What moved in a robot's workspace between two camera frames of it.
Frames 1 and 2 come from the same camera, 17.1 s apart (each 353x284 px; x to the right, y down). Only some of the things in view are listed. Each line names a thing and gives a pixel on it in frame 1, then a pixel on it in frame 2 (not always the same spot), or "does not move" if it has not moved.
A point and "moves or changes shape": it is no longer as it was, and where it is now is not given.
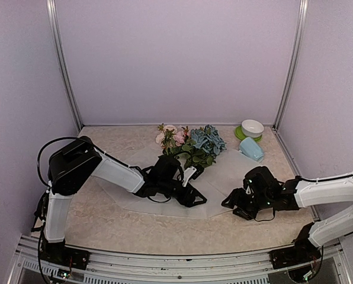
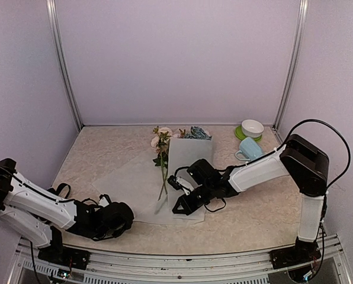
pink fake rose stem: x=164 y=138 moves or changes shape
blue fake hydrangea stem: x=207 y=144 moves or changes shape
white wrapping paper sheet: x=214 y=183 moves or changes shape
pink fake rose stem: x=180 y=138 → x=164 y=134
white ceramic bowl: x=252 y=128 does not move
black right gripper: x=236 y=196 → x=189 y=207
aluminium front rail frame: x=329 y=266 does not move
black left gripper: x=188 y=203 → x=119 y=232
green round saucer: x=240 y=135 does not move
